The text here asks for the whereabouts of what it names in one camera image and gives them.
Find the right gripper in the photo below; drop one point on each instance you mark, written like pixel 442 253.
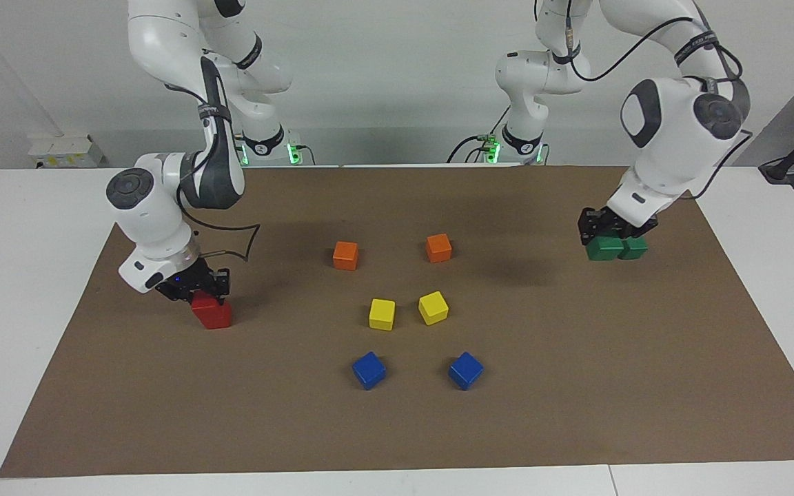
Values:
pixel 180 282

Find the green block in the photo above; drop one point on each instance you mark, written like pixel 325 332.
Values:
pixel 604 249
pixel 635 247

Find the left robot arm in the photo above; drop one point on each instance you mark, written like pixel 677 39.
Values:
pixel 673 158

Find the white wall socket box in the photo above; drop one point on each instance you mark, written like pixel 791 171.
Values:
pixel 66 151

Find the yellow block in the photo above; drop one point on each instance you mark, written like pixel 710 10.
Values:
pixel 433 308
pixel 382 314

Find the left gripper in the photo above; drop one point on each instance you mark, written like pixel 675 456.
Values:
pixel 619 224

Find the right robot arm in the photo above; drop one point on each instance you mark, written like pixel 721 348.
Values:
pixel 156 220

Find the blue block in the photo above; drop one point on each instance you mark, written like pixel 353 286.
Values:
pixel 465 370
pixel 369 370

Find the red block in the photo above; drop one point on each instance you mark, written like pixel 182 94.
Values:
pixel 205 300
pixel 216 317

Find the orange block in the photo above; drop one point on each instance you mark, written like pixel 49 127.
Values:
pixel 438 248
pixel 345 255

